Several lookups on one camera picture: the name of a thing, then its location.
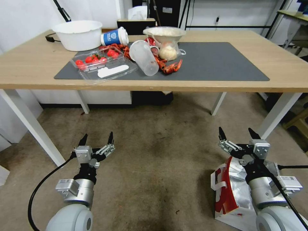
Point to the clear bag with bun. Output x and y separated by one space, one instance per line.
168 51

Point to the red crayfish shell pieces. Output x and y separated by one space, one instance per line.
120 49

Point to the black tissue box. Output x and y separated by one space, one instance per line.
136 22

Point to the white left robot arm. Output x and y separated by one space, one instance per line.
72 219

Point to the dark grey table mat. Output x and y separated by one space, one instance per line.
216 62

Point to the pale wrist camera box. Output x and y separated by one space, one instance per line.
246 160
94 164

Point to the black metal frame stand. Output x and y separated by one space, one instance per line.
228 26

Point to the clear plastic clamshell box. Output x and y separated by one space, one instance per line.
106 66

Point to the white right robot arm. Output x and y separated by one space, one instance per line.
272 219

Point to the small red sauce cup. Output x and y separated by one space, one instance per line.
151 42

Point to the wooden table with white legs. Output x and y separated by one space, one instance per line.
276 60

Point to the black cabinet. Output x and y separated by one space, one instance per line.
166 10

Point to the white low cabinet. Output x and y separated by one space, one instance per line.
106 97

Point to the red cherry tomato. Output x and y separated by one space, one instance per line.
111 53
103 60
95 61
89 59
116 55
79 62

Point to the blue white paper cup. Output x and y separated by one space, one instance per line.
114 36

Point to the pale bowl of rice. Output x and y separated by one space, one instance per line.
164 33

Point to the white plastic basin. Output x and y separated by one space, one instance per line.
78 36

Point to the red crayfish with claws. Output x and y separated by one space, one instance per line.
170 67

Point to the light wooden side table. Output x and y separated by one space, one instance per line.
294 26

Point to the clear plastic cup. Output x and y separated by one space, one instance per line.
144 57

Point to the red white foil delivery bag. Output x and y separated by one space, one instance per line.
231 192

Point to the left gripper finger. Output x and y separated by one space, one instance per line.
83 154
107 149

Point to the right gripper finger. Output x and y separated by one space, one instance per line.
228 145
261 146

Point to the black box under table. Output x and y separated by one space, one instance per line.
152 98

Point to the black tripod leg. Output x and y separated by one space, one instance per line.
62 10

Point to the wooden stool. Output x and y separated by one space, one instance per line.
298 120

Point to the white label in clamshell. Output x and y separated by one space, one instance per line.
112 71

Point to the white box on floor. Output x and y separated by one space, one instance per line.
3 174

